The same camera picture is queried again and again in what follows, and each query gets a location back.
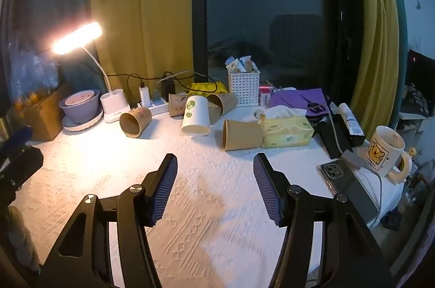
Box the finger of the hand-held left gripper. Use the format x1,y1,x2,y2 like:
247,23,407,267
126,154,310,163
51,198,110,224
0,126,45,197

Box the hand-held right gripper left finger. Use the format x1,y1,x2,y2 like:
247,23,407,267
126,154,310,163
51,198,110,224
36,154,178,288

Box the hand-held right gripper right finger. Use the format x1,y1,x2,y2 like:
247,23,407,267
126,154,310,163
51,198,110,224
253,153,395,288

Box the person's left forearm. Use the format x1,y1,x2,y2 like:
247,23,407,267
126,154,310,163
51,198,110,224
7,206,41,275

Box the brown paper cup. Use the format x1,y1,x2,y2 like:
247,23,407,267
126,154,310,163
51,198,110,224
222,119,265,152
168,92,191,118
119,106,153,138
207,92,238,125

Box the white paper cup green print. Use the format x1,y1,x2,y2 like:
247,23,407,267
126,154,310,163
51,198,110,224
181,95,212,137

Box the cardboard box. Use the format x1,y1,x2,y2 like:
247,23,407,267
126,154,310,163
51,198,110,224
21,82,73,142

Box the white textured tablecloth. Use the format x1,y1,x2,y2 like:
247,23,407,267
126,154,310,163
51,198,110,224
10,101,406,288

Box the yellow-green tissue pack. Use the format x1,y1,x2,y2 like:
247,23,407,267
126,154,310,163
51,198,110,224
262,105,315,149

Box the purple bowl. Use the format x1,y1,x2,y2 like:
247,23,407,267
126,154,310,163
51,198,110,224
59,89,101,124

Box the white plate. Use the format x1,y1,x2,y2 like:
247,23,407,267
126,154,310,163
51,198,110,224
62,109,104,132

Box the clear plastic bag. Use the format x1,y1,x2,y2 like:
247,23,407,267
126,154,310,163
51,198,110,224
8,40,62,100

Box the smartphone in clear case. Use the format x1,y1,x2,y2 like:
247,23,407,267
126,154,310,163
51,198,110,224
319,159,380,225

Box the white power strip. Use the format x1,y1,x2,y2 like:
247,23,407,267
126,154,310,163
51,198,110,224
137,98,170,116

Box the black long box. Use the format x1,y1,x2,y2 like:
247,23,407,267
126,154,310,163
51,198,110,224
317,113,367,158

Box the pink small box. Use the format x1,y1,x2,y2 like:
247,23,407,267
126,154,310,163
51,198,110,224
259,86,274,106

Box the purple folder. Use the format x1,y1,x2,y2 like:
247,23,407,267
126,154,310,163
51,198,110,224
266,88,329,112

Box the black scissors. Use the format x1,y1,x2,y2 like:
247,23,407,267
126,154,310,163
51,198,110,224
300,94,326,113

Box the white charger plug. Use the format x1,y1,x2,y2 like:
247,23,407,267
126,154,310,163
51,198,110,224
139,86,151,108

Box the white desk lamp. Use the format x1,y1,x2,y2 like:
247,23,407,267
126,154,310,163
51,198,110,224
51,22,128,123

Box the black charger plug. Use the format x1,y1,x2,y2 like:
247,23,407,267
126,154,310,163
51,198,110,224
161,79,176,100

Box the white plastic basket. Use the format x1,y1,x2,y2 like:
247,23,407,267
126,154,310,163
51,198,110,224
227,69,261,106

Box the white tube bottle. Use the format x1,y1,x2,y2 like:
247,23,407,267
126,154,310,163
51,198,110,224
336,102,363,136

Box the yellow cloth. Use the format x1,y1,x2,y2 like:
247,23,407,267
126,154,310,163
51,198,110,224
187,82,228,95

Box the white bear print mug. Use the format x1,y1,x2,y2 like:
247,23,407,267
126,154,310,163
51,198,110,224
365,125,413,185

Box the bundle of small sachets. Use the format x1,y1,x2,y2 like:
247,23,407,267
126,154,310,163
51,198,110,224
224,55,260,74

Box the wide yellow curtain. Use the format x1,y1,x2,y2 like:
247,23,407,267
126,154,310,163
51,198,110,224
86,0,197,95

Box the black framed window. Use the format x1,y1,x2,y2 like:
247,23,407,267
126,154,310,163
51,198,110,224
191,0,357,125

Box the narrow yellow curtain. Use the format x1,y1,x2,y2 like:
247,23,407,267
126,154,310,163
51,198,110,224
349,0,400,133

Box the black monitor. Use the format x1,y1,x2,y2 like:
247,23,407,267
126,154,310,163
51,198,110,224
405,49,435,89

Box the grey charging cable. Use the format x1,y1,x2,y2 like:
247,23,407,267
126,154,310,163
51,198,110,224
341,148,385,209

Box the white cable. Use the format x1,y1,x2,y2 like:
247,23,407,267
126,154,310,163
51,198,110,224
156,69,195,85

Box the black cable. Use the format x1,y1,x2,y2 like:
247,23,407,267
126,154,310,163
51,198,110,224
108,71,219,95

